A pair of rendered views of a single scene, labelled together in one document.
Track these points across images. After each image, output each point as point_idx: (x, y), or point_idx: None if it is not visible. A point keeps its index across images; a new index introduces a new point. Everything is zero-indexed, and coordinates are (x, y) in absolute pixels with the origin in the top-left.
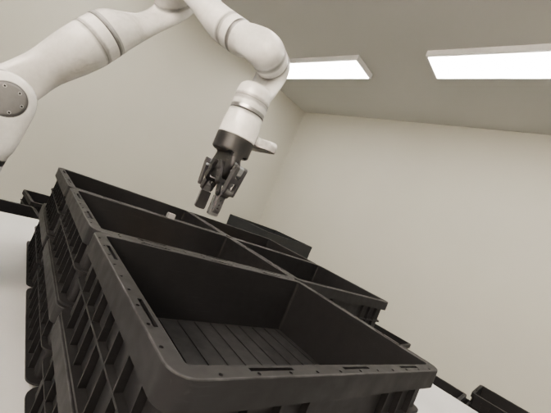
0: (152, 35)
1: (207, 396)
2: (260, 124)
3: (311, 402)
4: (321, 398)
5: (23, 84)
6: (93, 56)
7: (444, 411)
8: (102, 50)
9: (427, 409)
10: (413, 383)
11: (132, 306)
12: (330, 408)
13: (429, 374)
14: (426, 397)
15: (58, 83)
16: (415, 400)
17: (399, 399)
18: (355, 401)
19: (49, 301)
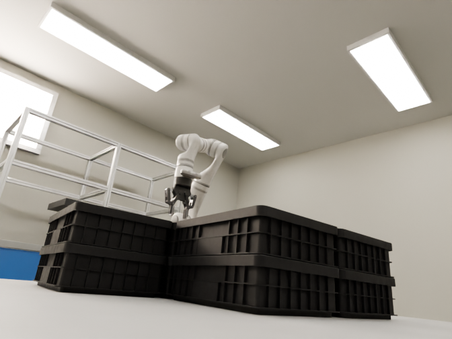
0: (210, 169)
1: (49, 219)
2: (181, 167)
3: (56, 220)
4: (55, 218)
5: (177, 214)
6: (193, 192)
7: (280, 333)
8: (194, 188)
9: (249, 325)
10: (68, 210)
11: None
12: (60, 224)
13: (72, 204)
14: (315, 334)
15: (196, 209)
16: (268, 325)
17: (67, 218)
18: (63, 222)
19: None
